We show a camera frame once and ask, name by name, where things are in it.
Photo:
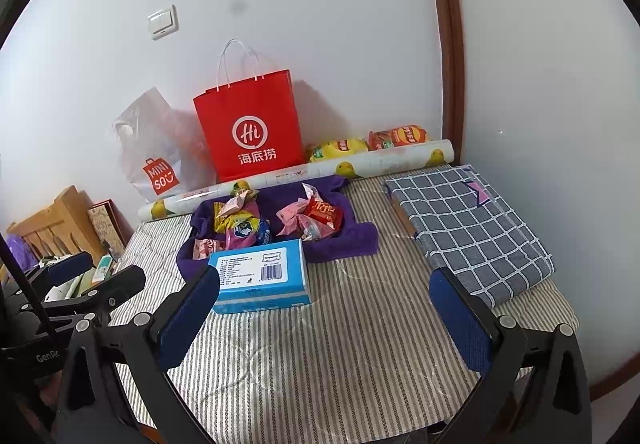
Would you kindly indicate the white spotted cloth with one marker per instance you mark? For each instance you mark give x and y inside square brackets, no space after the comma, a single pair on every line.
[52,295]

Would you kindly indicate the green white tube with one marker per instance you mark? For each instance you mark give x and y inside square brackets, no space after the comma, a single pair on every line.
[102,266]

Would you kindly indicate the orange chip bag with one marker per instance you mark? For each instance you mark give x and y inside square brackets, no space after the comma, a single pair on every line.
[400,136]

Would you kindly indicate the long white pink snack packet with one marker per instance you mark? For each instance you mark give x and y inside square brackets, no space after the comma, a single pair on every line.
[205,249]

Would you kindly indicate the lemon print paper roll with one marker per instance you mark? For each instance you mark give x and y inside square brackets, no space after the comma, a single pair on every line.
[380,164]

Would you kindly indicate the pink patterned snack packet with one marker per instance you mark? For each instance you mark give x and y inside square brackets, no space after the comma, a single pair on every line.
[315,233]

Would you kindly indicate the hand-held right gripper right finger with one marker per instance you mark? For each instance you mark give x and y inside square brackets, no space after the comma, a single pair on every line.
[462,324]

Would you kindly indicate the large pink yellow snack packet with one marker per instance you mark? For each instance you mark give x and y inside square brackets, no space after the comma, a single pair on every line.
[245,230]

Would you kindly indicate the grey checked cloth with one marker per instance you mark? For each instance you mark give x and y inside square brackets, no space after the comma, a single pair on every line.
[465,224]

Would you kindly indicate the brown wooden door frame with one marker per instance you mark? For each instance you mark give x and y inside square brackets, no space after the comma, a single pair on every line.
[445,49]

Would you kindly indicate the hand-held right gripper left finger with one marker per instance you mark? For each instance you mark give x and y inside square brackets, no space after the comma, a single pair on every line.
[192,319]

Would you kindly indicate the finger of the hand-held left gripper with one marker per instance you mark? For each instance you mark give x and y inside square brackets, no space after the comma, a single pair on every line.
[65,266]
[120,289]

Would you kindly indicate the white red snack packet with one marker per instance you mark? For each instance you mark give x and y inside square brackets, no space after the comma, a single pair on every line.
[311,193]

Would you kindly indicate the framed picture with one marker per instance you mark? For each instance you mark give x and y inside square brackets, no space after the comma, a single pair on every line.
[107,224]

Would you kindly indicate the white plastic bag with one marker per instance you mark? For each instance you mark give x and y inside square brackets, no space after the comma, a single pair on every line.
[150,149]

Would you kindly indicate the red paper bag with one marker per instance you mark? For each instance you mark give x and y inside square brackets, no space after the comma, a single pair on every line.
[250,114]

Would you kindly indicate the purple fabric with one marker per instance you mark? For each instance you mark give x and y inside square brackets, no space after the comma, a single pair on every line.
[16,246]

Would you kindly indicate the yellow chip bag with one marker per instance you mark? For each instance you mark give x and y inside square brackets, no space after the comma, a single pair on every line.
[335,149]

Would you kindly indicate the wooden headboard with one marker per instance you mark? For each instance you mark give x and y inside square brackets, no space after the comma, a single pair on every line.
[55,224]

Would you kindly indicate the purple towel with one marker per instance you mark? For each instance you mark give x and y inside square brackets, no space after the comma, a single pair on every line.
[360,236]

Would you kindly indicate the blue tissue box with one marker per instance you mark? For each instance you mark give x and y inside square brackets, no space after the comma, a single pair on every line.
[260,274]

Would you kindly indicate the white wall switch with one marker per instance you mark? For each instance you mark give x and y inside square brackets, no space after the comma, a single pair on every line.
[162,21]

